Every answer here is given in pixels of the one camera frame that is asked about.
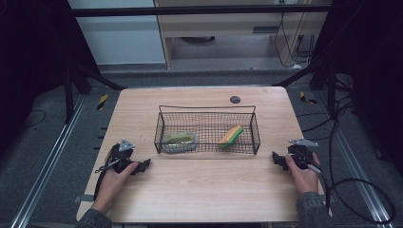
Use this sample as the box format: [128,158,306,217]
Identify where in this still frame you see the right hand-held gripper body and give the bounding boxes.
[287,138,319,170]

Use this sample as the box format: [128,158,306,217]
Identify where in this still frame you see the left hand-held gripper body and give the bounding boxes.
[108,138,137,174]

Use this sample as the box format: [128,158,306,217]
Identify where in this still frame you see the clear oval dish green soap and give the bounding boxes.
[161,131,199,155]

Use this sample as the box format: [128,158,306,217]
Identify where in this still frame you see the green and yellow sponge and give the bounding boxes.
[218,124,244,149]

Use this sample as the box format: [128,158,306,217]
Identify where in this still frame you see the black wire mesh basket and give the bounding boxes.
[153,104,261,156]

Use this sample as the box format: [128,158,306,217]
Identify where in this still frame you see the person's right hand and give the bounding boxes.
[284,152,320,195]

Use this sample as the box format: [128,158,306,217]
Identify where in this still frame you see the person's left hand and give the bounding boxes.
[91,162,140,214]

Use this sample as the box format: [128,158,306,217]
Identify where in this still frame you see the grey tape piece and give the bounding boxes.
[73,194,95,203]

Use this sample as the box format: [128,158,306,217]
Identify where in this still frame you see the yellow and black tape strip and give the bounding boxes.
[298,90,317,105]
[96,93,109,111]

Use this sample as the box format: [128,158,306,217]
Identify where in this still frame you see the black metal stand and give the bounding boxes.
[274,60,337,113]
[62,63,127,124]

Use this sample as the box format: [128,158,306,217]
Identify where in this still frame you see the black curtain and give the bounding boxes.
[317,0,403,175]
[0,0,99,156]

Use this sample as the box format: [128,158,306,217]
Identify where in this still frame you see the white cabinet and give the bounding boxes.
[67,0,167,66]

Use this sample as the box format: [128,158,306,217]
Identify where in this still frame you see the light wooden desk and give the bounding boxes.
[154,0,334,69]

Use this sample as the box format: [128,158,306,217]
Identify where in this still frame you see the left hand-held gripper cable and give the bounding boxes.
[93,158,123,202]

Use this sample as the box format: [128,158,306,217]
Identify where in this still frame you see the hand-held gripper cable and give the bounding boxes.
[305,162,396,224]
[93,158,123,202]

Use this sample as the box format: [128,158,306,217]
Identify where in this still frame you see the black floor cables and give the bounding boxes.
[296,75,357,188]

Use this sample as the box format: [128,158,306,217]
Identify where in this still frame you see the aluminium floor rail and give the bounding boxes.
[313,91,395,228]
[9,94,88,228]

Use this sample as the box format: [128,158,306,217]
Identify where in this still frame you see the thin black floor cable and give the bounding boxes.
[22,108,48,129]

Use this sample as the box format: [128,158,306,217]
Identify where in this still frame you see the right hand-held gripper cable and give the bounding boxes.
[305,162,396,224]

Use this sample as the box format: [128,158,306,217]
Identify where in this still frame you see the black hanging cables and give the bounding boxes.
[274,12,317,69]

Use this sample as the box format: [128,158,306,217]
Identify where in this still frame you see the black horizontal frame bar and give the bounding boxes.
[70,4,332,18]

